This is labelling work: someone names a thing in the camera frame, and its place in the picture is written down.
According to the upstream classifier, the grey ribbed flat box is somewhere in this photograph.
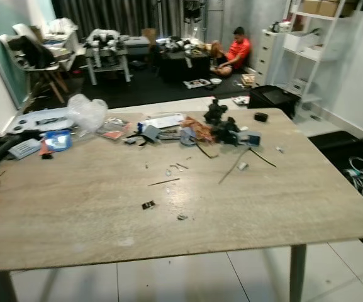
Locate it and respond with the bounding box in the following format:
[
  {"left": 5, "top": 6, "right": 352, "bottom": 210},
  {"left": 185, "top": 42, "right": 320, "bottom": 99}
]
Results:
[{"left": 8, "top": 138, "right": 43, "bottom": 160}]

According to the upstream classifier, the light wood dining table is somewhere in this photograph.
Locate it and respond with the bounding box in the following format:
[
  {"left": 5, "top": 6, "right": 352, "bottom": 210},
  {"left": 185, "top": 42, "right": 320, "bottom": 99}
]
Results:
[{"left": 0, "top": 107, "right": 363, "bottom": 302}]

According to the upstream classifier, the long grey rod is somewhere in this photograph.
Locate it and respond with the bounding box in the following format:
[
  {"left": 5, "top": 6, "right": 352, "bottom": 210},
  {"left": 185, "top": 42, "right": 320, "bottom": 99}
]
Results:
[{"left": 218, "top": 147, "right": 252, "bottom": 185}]

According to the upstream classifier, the thin black stick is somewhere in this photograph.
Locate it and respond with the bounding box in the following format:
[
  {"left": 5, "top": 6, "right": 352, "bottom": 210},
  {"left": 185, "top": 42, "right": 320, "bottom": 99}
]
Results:
[{"left": 148, "top": 177, "right": 181, "bottom": 187}]

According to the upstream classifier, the magazine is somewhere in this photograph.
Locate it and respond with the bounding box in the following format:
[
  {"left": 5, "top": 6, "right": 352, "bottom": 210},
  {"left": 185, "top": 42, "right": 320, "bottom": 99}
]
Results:
[{"left": 182, "top": 78, "right": 213, "bottom": 90}]

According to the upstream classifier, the brown cardboard box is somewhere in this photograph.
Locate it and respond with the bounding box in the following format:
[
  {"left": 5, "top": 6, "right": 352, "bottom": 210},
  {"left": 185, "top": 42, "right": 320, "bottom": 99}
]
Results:
[{"left": 300, "top": 0, "right": 340, "bottom": 17}]

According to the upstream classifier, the thin black cable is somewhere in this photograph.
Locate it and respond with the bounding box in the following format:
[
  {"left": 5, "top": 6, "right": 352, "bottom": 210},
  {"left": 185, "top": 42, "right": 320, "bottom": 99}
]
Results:
[{"left": 249, "top": 147, "right": 277, "bottom": 169}]

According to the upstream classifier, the black rubbish bin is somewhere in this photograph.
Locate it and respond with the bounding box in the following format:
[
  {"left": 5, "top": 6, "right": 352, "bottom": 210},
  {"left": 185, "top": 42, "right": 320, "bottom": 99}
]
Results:
[{"left": 247, "top": 84, "right": 301, "bottom": 120}]

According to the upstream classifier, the orange wire bundle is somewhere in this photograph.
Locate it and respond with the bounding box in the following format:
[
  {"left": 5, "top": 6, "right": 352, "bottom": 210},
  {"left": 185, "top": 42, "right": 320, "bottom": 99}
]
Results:
[{"left": 184, "top": 116, "right": 215, "bottom": 143}]

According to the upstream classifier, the small blue grey module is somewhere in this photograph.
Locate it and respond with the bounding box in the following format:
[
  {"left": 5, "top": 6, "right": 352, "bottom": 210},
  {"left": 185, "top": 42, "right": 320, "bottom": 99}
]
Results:
[{"left": 245, "top": 131, "right": 263, "bottom": 147}]

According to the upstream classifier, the dark grey curtain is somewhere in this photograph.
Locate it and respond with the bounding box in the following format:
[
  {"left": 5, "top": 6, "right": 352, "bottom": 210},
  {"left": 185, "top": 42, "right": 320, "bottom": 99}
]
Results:
[{"left": 52, "top": 0, "right": 208, "bottom": 40}]

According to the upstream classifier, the black long bag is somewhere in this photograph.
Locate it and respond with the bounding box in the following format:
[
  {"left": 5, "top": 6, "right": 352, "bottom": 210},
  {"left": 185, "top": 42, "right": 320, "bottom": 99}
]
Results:
[{"left": 0, "top": 130, "right": 41, "bottom": 171}]

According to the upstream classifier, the small blue box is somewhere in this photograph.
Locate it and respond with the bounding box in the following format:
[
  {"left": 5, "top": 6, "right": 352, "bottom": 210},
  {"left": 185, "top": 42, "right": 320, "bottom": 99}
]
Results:
[{"left": 45, "top": 130, "right": 72, "bottom": 153}]

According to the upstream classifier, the white drawer cabinet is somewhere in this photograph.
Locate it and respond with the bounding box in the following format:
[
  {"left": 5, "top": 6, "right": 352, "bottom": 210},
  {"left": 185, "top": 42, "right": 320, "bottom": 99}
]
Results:
[{"left": 253, "top": 30, "right": 286, "bottom": 83}]

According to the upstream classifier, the small white work table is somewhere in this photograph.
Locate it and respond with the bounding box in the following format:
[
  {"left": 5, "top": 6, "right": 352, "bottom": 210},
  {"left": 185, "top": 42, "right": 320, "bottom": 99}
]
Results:
[{"left": 83, "top": 28, "right": 135, "bottom": 86}]

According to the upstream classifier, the low black table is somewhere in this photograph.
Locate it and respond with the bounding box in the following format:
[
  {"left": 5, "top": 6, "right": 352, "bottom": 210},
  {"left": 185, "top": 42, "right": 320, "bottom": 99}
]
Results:
[{"left": 155, "top": 36, "right": 214, "bottom": 84}]

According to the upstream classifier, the person in red shirt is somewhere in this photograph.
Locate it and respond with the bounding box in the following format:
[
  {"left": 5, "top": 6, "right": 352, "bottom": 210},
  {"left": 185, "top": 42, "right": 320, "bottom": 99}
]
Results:
[{"left": 212, "top": 26, "right": 252, "bottom": 77}]

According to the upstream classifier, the white chair with black jacket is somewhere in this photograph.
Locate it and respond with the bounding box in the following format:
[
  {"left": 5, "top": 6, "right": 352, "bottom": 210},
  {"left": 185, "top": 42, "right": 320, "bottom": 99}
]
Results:
[{"left": 0, "top": 24, "right": 72, "bottom": 105}]

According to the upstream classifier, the clear crumpled plastic bag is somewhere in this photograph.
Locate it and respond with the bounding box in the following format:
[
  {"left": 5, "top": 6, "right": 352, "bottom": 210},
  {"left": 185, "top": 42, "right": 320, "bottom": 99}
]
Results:
[{"left": 67, "top": 94, "right": 109, "bottom": 133}]

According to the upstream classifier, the black crate with cables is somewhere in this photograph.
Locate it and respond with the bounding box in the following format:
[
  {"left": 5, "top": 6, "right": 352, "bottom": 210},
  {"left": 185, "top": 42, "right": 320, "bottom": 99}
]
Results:
[{"left": 310, "top": 130, "right": 363, "bottom": 218}]

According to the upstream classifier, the black mechanical part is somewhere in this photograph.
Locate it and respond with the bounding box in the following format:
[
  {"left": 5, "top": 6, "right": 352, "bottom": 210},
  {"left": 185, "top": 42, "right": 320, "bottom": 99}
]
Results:
[{"left": 203, "top": 98, "right": 243, "bottom": 146}]

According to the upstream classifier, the white flat plastic device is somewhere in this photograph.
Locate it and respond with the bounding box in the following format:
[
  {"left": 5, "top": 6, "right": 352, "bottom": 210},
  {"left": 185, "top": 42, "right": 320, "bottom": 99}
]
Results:
[{"left": 11, "top": 107, "right": 75, "bottom": 135}]

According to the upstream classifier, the white ladder shelf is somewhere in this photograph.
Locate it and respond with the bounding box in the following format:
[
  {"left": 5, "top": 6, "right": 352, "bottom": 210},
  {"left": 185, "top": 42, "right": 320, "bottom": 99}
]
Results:
[{"left": 269, "top": 0, "right": 363, "bottom": 105}]

